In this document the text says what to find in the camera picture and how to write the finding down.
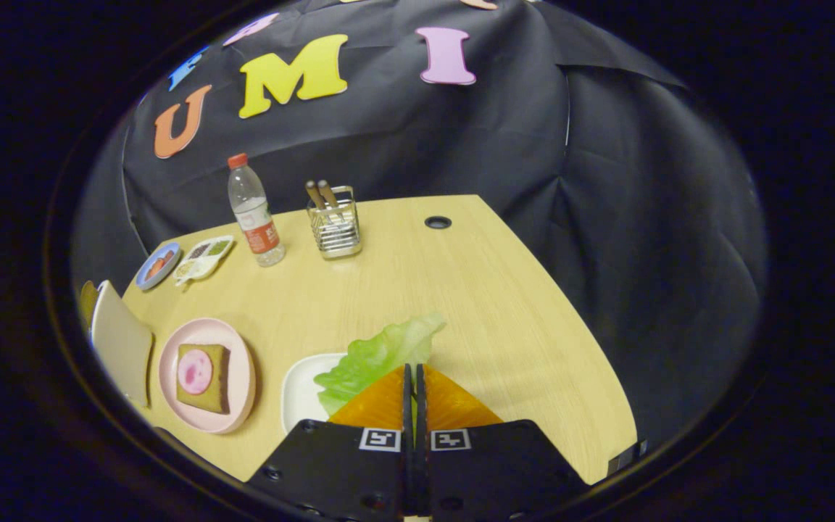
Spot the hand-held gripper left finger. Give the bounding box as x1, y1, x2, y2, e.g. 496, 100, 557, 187
246, 362, 414, 522

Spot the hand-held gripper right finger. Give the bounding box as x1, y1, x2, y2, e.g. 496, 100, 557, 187
415, 362, 590, 522

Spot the green lettuce leaf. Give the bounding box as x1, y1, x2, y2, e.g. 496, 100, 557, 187
314, 312, 447, 418

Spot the white square plate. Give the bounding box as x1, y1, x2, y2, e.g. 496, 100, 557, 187
281, 353, 349, 434

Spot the brown bread slice with ham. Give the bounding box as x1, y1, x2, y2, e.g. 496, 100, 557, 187
175, 343, 231, 415

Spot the pink plate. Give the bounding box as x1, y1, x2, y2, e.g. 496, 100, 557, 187
158, 318, 257, 434

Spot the pink ham slice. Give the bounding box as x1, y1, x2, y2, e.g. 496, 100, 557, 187
177, 349, 214, 395

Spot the white divided grain tray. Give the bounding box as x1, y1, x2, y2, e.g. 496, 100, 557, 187
174, 235, 236, 287

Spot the white toaster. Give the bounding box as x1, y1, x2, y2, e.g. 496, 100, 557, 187
90, 280, 154, 408

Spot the clear water bottle red cap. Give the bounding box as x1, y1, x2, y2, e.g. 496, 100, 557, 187
227, 153, 286, 268

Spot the blue plate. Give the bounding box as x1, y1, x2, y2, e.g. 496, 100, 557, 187
135, 242, 182, 291

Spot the black backdrop cloth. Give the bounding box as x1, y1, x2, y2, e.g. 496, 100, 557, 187
70, 0, 770, 450

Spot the black table edge bracket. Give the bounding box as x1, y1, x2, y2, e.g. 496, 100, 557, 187
608, 439, 648, 477

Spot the metal wire utensil holder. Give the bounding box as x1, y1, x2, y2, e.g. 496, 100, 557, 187
306, 185, 363, 260

